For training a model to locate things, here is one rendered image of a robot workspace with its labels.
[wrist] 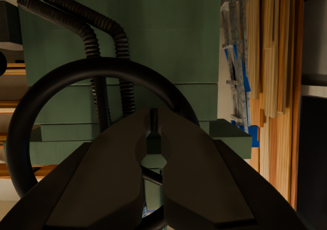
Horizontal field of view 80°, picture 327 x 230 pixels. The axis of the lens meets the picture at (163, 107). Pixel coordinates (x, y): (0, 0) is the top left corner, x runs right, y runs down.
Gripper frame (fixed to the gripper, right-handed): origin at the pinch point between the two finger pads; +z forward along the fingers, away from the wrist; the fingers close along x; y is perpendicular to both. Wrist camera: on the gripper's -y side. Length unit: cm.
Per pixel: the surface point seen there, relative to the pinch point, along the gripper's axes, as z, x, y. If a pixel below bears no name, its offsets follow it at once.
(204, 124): 28.0, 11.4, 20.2
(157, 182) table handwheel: 9.4, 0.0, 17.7
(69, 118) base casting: 28.7, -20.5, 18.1
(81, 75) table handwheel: 14.5, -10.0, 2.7
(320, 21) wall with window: 146, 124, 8
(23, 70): 233, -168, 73
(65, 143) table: 26.6, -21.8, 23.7
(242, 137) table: 26.8, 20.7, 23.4
